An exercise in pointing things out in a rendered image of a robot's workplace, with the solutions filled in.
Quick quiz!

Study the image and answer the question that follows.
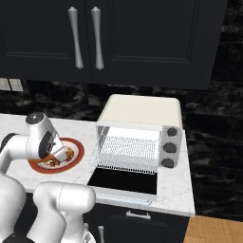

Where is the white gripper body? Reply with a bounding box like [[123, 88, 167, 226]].
[[51, 141, 73, 161]]

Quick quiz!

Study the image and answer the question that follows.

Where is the brown baguette bread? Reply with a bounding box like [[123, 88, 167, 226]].
[[28, 147, 76, 165]]

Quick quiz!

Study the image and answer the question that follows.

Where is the kebab skewer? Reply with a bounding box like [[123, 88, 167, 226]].
[[41, 159, 69, 169]]

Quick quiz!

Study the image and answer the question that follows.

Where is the toaster oven glass door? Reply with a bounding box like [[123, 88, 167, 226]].
[[86, 166, 159, 207]]

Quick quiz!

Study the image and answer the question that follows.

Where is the black base cupboard door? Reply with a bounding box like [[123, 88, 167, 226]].
[[83, 211, 110, 243]]

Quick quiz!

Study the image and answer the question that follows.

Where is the white toaster oven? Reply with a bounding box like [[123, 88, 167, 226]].
[[86, 93, 185, 207]]

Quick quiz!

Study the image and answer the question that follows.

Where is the black toaster oven knob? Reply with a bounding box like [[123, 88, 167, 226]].
[[166, 126, 178, 138], [160, 158, 175, 169], [163, 141, 178, 155]]

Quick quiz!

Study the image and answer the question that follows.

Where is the red rimmed white plate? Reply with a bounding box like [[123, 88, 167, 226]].
[[28, 137, 85, 175]]

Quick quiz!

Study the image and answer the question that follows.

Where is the black drawer front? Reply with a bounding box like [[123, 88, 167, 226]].
[[93, 203, 191, 243]]

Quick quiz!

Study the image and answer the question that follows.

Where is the wire oven rack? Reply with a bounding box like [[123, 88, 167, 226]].
[[95, 135, 159, 176]]

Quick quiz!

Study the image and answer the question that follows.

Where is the white wall switch plate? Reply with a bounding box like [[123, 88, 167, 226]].
[[0, 77, 25, 93]]

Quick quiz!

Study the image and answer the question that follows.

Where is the silver base cupboard handle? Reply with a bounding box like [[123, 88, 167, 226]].
[[97, 225, 105, 243]]

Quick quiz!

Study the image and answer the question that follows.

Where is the silver drawer handle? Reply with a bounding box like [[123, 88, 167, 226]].
[[125, 210, 153, 220]]

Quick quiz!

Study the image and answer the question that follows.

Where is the black wall cupboard door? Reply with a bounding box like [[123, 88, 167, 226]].
[[84, 0, 229, 91], [0, 0, 93, 84]]

